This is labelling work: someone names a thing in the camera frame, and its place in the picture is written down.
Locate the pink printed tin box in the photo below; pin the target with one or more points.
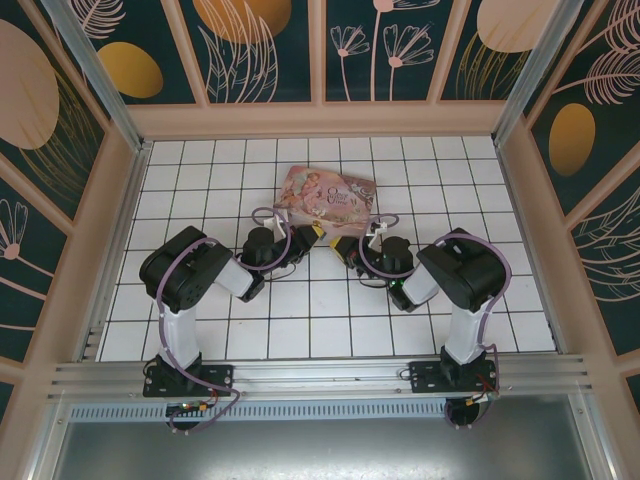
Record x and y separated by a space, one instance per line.
325 195

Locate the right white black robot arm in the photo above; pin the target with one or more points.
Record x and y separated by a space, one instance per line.
467 330

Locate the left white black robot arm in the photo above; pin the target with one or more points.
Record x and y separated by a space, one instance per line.
180 330

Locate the yellow power connector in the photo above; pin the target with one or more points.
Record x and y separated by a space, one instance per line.
475 401

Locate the small green circuit board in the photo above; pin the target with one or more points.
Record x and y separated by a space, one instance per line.
187 407

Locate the grey sheet metal panel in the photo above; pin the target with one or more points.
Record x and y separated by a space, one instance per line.
320 450

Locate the aluminium mounting rail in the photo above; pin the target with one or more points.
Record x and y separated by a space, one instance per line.
320 375

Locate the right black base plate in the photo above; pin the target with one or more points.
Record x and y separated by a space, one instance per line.
425 375

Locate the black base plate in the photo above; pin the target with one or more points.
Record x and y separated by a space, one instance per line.
425 375
220 375

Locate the aluminium side rail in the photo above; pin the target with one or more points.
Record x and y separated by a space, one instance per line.
519 210
128 210

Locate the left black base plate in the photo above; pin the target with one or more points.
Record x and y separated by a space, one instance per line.
220 375

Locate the aluminium corner post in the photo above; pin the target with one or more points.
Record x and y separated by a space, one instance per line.
100 80
525 70

